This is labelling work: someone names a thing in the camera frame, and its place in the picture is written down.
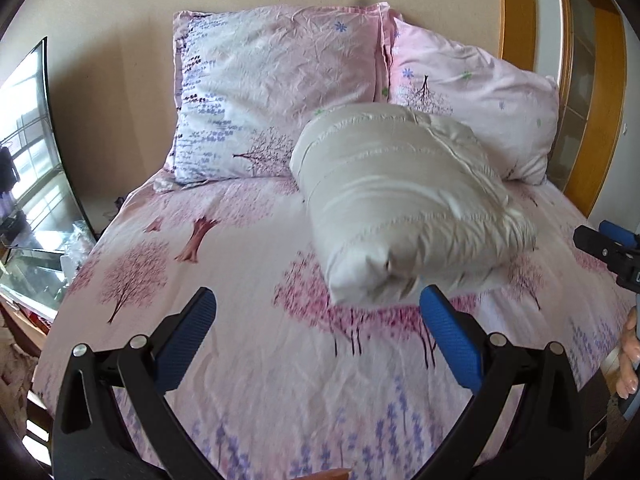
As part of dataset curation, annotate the white puffer jacket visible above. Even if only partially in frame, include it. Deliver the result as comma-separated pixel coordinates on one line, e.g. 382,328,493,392
290,104,539,307

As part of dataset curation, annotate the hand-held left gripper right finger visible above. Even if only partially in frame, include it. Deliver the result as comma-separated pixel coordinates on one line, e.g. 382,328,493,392
417,285,586,480

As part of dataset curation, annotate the pink floral bed sheet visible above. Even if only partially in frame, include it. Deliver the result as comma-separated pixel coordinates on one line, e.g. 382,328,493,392
32,172,637,480

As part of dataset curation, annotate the person's right hand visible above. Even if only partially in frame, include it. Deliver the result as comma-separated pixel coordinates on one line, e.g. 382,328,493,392
616,306,640,402

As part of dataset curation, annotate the white lavender print pillow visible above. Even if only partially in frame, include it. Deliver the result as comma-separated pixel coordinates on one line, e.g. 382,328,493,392
171,2,394,187

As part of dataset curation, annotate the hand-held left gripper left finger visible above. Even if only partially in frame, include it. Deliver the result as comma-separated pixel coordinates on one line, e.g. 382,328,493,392
51,286,226,480

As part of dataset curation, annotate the glass television stand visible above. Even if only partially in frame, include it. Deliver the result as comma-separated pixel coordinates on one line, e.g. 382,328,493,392
0,246,68,322

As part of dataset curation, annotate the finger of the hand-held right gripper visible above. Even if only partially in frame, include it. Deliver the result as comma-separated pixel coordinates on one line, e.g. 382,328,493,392
599,219,640,251
573,225,626,272

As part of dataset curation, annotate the wooden framed glass door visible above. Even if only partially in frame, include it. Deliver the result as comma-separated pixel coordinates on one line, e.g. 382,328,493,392
499,0,630,221

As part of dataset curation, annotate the pink tree print pillow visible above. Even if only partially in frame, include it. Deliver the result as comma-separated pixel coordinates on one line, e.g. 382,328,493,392
386,16,561,187

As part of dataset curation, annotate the clear plastic bag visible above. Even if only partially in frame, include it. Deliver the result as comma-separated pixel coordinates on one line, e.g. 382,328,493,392
61,219,99,273

